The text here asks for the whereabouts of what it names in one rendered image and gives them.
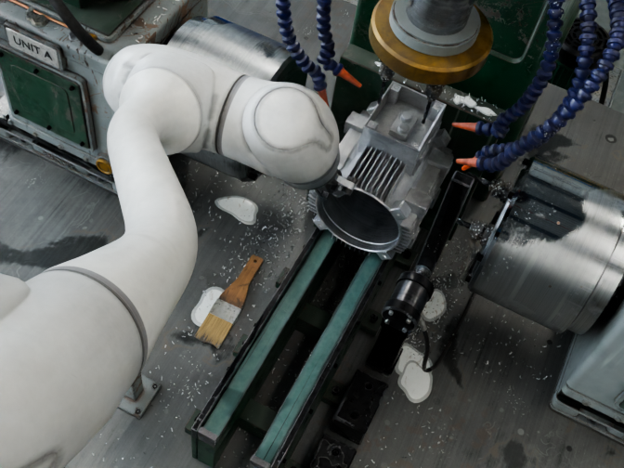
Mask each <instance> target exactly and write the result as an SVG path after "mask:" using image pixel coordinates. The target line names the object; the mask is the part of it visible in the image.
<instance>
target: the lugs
mask: <svg viewBox="0 0 624 468"><path fill-rule="evenodd" d="M377 104H378V102H377V101H374V102H372V103H371V104H370V105H369V107H368V108H367V112H368V113H369V115H371V113H372V112H373V110H374V109H375V107H376V106H377ZM450 140H451V137H450V136H449V134H448V132H447V130H446V129H445V128H443V129H439V130H438V133H437V134H436V136H435V140H434V142H435V143H436V145H437V147H438V148H443V147H446V146H447V145H448V143H449V142H450ZM390 211H391V213H392V214H393V215H394V217H395V218H396V220H403V219H407V218H408V216H409V214H410V212H411V209H410V207H409V206H408V204H407V203H406V202H405V200H401V201H395V202H394V204H393V206H392V207H391V209H390ZM313 222H314V223H315V224H316V226H317V227H318V229H319V230H323V229H327V228H326V227H325V226H324V225H323V223H322V222H321V220H320V219H319V216H318V215H316V216H315V218H314V219H313ZM395 253H396V252H395V251H392V250H390V251H387V252H383V253H377V254H378V255H379V257H380V258H381V259H382V260H388V259H393V257H394V255H395Z"/></svg>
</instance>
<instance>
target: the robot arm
mask: <svg viewBox="0 0 624 468"><path fill-rule="evenodd" d="M103 90H104V96H105V99H106V100H107V102H108V103H109V105H110V107H111V108H112V109H113V111H114V112H115V113H114V115H113V117H112V119H111V121H110V125H109V129H108V134H107V145H108V153H109V157H110V165H111V169H112V172H113V176H114V180H115V185H116V188H117V192H118V196H119V200H120V204H121V207H122V212H123V219H124V223H125V233H124V235H123V236H122V237H121V238H120V239H118V240H116V241H114V242H112V243H110V244H107V245H105V246H103V247H101V248H98V249H96V250H95V251H93V252H90V253H87V254H85V255H82V256H80V257H77V258H75V259H72V260H70V261H68V262H65V263H62V264H60V265H57V266H53V267H51V268H49V269H47V270H45V271H44V272H42V273H40V274H39V275H37V276H35V277H33V278H31V279H29V280H27V281H25V282H24V281H22V280H21V279H18V278H15V277H11V276H8V275H5V274H1V273H0V468H64V467H65V466H66V465H67V464H68V463H69V462H70V461H71V460H72V459H73V458H74V457H75V456H76V455H77V454H78V453H79V452H80V451H81V450H82V449H83V448H84V447H85V445H86V444H87V443H88V442H89V441H90V440H91V439H92V438H93V437H94V436H95V435H96V434H97V432H98V431H99V430H100V429H101V428H102V427H103V426H104V425H105V423H106V422H107V421H108V420H109V419H110V418H111V416H112V415H113V413H114V412H115V411H116V409H117V408H118V406H119V404H120V403H121V401H122V399H123V397H124V395H125V394H126V392H127V391H128V389H129V388H130V386H131V385H132V383H133V382H134V380H135V379H136V377H137V376H138V374H139V373H140V372H141V371H142V370H143V368H144V366H145V364H146V362H147V360H148V358H149V356H150V353H151V351H152V349H153V347H154V345H155V343H156V341H157V339H158V337H159V335H160V333H161V332H162V330H163V327H164V325H165V324H166V322H167V320H168V319H169V317H170V315H171V314H172V312H173V310H174V308H175V307H176V304H177V303H178V301H179V299H180V298H181V296H182V294H183V292H184V291H185V289H186V287H187V285H188V283H189V280H190V277H191V275H192V272H193V269H194V266H195V263H196V258H197V252H198V234H197V227H196V223H195V219H194V215H193V213H192V211H191V208H190V205H189V202H188V199H187V197H186V195H185V193H184V190H183V189H182V187H181V185H180V183H179V181H178V179H177V177H176V173H175V171H174V169H173V167H172V165H171V164H170V161H169V159H168V157H167V155H171V154H176V153H187V152H192V153H198V152H200V151H201V150H207V151H211V152H214V153H217V154H220V155H223V156H226V157H228V158H230V159H232V160H235V161H237V162H239V163H243V164H245V165H247V166H250V167H252V168H253V169H255V170H257V171H259V172H261V173H263V174H265V175H267V176H275V177H277V178H279V179H281V180H283V181H284V182H285V183H287V184H288V185H290V186H292V187H294V188H297V189H307V190H313V189H314V190H315V191H316V192H317V194H318V195H319V196H320V197H322V198H324V199H326V200H327V199H328V197H329V195H330V193H331V194H333V195H334V197H341V196H343V195H345V194H346V195H351V193H352V191H353V189H354V187H355V185H356V183H357V182H358V180H357V179H356V178H355V177H354V176H348V175H344V177H342V172H341V171H340V170H339V169H338V166H339V162H340V149H339V130H338V126H337V123H336V121H335V118H334V116H333V114H332V111H331V110H330V108H329V107H328V105H327V104H326V102H325V101H324V100H323V99H322V98H321V97H320V96H319V95H318V94H317V93H315V92H314V91H312V90H311V89H309V88H307V87H305V86H303V85H300V84H294V83H283V82H270V81H266V80H262V79H258V78H254V77H252V76H249V75H246V74H244V73H241V72H239V71H235V70H233V69H232V68H230V67H229V66H228V65H226V64H223V63H221V62H218V61H216V60H213V59H211V58H207V57H204V56H201V55H198V54H195V53H192V52H189V51H187V50H183V49H180V48H176V47H172V46H169V45H157V44H139V45H130V46H127V47H125V48H123V49H122V50H121V51H119V52H118V53H117V54H116V55H115V56H114V57H113V58H112V59H111V60H110V62H109V64H108V66H107V68H106V70H105V72H104V76H103Z"/></svg>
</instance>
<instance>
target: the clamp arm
mask: <svg viewBox="0 0 624 468"><path fill-rule="evenodd" d="M474 182H475V179H474V178H473V177H471V176H468V175H466V174H464V173H461V172H459V171H455V173H454V175H453V177H452V178H451V180H450V182H449V185H448V188H447V191H446V193H445V196H444V198H443V201H442V202H441V204H440V207H439V209H438V212H437V214H436V217H435V220H434V223H433V225H432V227H431V229H430V232H429V234H428V236H427V239H426V241H425V244H424V246H423V248H422V251H421V254H420V256H419V259H418V261H417V264H416V266H415V268H414V270H413V271H415V272H416V271H417V270H418V269H419V268H420V269H419V270H421V271H424V268H425V269H427V270H425V272H424V273H426V275H428V276H427V278H428V279H430V278H431V276H432V274H433V272H434V270H435V268H436V264H437V262H438V260H439V258H440V255H441V254H442V252H443V250H444V248H445V245H446V243H447V241H448V239H449V235H450V233H451V231H452V229H453V227H454V225H455V223H456V221H457V219H458V216H459V214H460V212H461V210H462V207H463V205H464V203H465V201H466V198H467V196H468V194H469V192H470V190H471V187H472V185H473V183H474ZM428 272H429V274H428Z"/></svg>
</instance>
